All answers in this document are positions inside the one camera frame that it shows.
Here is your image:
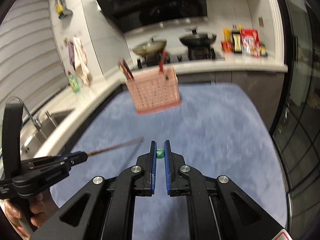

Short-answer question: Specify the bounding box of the brown chopstick gold band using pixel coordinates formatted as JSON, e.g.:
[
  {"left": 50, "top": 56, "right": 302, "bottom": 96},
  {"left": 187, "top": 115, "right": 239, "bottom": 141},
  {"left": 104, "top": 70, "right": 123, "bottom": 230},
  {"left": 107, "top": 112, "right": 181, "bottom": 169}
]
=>
[{"left": 87, "top": 137, "right": 144, "bottom": 157}]

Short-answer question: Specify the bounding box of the pink perforated utensil basket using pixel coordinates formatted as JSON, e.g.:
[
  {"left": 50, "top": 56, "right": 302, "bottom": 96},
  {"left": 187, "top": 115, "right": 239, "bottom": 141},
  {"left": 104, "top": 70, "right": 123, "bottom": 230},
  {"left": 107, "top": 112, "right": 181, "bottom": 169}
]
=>
[{"left": 125, "top": 65, "right": 181, "bottom": 115}]

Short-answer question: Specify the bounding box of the dark red chopstick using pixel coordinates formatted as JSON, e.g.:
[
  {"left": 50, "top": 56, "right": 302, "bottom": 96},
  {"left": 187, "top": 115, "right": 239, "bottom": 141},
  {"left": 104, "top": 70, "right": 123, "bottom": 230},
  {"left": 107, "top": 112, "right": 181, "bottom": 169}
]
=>
[
  {"left": 123, "top": 59, "right": 134, "bottom": 80},
  {"left": 159, "top": 49, "right": 167, "bottom": 73},
  {"left": 159, "top": 55, "right": 165, "bottom": 73}
]

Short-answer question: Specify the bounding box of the green chopstick gold band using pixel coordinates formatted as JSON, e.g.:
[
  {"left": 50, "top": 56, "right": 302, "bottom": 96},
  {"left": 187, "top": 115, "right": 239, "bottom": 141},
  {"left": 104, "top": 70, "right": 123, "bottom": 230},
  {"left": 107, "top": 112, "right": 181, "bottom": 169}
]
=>
[{"left": 156, "top": 149, "right": 164, "bottom": 159}]

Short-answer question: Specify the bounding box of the person's left hand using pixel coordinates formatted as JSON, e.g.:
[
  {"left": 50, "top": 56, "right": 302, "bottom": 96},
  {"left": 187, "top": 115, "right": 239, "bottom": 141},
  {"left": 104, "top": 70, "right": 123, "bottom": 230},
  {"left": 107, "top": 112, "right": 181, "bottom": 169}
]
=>
[{"left": 4, "top": 193, "right": 57, "bottom": 239}]

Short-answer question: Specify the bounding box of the stainless steel sink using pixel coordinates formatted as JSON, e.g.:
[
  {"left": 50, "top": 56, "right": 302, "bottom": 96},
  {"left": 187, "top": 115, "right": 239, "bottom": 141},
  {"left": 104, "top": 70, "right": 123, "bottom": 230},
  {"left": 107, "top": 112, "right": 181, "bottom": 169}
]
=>
[{"left": 20, "top": 109, "right": 73, "bottom": 160}]

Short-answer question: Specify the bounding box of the blue plush table mat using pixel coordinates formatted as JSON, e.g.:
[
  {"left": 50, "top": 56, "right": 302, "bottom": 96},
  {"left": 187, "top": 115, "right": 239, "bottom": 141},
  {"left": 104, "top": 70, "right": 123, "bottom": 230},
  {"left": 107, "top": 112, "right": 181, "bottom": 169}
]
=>
[{"left": 50, "top": 83, "right": 287, "bottom": 225}]

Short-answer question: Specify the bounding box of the black gas stove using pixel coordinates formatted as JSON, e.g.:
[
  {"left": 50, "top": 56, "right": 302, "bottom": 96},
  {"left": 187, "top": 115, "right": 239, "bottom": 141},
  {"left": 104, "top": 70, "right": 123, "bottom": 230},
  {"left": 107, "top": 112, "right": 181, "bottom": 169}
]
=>
[{"left": 137, "top": 47, "right": 225, "bottom": 69}]

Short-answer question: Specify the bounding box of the beige wok with glass lid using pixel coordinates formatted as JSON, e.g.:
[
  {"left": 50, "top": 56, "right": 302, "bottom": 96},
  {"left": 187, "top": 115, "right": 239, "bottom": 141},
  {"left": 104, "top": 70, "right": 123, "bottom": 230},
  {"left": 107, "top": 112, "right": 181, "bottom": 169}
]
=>
[{"left": 132, "top": 37, "right": 167, "bottom": 56}]

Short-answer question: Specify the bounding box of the green dish soap bottle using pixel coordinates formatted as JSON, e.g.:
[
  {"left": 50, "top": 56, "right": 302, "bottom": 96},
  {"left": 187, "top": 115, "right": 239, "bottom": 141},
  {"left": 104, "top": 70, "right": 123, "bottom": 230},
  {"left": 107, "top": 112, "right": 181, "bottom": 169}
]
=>
[{"left": 67, "top": 71, "right": 80, "bottom": 93}]

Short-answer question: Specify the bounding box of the black wok with lid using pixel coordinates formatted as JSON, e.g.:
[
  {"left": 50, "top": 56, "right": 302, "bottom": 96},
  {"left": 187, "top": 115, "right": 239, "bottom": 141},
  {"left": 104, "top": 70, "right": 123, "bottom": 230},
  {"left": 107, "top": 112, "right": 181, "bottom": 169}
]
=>
[{"left": 179, "top": 27, "right": 217, "bottom": 48}]

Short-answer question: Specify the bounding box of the white hanging towel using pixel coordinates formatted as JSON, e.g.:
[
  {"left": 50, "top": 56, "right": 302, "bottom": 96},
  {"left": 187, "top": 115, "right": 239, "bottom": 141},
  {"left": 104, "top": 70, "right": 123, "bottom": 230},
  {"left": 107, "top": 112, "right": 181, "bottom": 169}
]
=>
[{"left": 73, "top": 36, "right": 90, "bottom": 86}]

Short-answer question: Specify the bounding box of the red instant noodle cup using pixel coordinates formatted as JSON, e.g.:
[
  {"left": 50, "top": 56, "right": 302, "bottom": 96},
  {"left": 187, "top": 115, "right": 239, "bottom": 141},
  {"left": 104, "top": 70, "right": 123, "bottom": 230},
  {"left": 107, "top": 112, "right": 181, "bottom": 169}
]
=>
[{"left": 221, "top": 41, "right": 233, "bottom": 53}]

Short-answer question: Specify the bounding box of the dark soy sauce bottle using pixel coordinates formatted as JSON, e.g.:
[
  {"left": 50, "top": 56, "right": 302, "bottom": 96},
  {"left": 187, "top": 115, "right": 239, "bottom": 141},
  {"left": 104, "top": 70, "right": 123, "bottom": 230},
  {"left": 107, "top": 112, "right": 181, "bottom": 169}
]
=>
[{"left": 231, "top": 25, "right": 242, "bottom": 54}]

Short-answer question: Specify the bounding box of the glass door with decals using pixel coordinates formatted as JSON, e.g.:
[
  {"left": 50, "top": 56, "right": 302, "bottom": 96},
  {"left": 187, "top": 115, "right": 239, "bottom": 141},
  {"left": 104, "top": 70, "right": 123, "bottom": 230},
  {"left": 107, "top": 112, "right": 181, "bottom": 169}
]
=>
[{"left": 271, "top": 0, "right": 319, "bottom": 239}]

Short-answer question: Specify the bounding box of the yellow snack packet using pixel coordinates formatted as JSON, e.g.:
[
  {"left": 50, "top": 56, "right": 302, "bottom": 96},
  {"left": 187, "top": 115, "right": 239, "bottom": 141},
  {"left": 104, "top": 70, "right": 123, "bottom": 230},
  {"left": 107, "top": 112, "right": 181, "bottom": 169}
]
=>
[{"left": 223, "top": 28, "right": 232, "bottom": 42}]

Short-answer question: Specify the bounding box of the purple hanging cloth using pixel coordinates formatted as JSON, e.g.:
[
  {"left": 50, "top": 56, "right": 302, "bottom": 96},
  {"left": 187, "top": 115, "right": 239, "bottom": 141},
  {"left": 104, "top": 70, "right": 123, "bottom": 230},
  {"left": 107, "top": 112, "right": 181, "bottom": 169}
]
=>
[{"left": 68, "top": 40, "right": 75, "bottom": 70}]

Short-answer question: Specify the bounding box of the red cereal bag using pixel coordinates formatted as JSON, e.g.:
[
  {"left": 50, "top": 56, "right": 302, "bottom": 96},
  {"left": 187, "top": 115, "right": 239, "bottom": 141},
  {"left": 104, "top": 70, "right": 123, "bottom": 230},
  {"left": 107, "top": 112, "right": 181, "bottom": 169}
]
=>
[{"left": 240, "top": 29, "right": 260, "bottom": 57}]

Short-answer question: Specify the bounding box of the small green yellow jar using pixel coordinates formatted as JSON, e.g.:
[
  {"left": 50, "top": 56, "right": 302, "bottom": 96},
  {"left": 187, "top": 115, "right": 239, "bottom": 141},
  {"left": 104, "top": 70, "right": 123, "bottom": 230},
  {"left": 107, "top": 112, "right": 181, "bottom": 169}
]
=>
[{"left": 260, "top": 43, "right": 268, "bottom": 57}]

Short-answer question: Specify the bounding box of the black range hood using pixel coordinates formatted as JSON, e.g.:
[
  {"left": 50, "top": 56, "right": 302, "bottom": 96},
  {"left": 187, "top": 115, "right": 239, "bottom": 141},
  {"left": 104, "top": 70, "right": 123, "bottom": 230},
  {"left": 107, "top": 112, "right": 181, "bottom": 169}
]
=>
[{"left": 97, "top": 0, "right": 207, "bottom": 33}]

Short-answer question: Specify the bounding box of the wall mounted sponge holder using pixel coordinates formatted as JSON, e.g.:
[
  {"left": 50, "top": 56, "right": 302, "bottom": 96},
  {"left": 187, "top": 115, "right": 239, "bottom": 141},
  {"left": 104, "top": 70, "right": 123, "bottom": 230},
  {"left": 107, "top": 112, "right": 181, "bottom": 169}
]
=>
[{"left": 54, "top": 0, "right": 73, "bottom": 20}]

